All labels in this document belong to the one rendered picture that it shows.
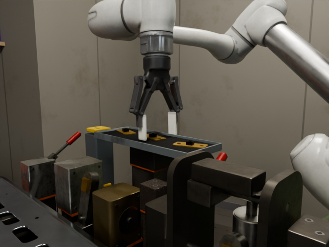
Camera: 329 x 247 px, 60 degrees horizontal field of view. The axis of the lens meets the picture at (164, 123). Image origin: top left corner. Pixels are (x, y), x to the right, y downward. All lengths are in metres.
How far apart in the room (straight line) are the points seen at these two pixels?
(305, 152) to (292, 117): 1.82
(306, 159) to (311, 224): 0.49
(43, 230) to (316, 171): 0.74
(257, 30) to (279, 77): 1.59
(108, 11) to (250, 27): 0.59
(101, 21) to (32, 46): 1.53
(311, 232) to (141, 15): 0.60
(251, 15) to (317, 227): 0.91
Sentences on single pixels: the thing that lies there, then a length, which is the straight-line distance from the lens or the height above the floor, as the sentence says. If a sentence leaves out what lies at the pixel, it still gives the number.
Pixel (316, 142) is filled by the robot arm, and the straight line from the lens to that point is 0.96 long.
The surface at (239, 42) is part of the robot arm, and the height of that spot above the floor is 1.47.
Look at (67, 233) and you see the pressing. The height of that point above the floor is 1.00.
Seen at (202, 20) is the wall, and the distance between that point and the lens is 2.98.
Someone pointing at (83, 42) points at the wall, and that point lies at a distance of 2.65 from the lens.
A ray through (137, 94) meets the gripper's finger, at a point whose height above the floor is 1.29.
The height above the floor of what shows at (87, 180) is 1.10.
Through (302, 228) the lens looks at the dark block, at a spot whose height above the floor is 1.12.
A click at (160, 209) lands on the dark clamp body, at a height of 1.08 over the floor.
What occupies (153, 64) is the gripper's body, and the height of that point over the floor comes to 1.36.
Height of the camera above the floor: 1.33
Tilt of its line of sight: 9 degrees down
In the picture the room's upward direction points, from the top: straight up
